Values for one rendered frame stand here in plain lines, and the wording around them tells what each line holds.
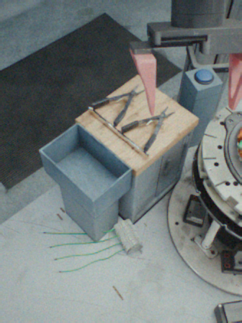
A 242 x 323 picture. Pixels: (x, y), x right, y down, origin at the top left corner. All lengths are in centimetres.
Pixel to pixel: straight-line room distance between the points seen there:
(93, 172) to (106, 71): 166
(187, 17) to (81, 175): 53
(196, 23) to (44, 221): 75
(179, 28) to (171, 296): 70
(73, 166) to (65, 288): 30
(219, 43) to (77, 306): 71
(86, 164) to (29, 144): 129
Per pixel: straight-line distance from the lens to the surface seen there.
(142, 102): 89
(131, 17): 291
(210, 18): 43
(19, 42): 276
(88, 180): 86
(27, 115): 229
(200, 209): 101
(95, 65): 252
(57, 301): 98
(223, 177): 77
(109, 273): 99
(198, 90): 98
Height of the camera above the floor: 173
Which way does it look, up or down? 57 degrees down
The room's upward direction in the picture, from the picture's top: 1 degrees clockwise
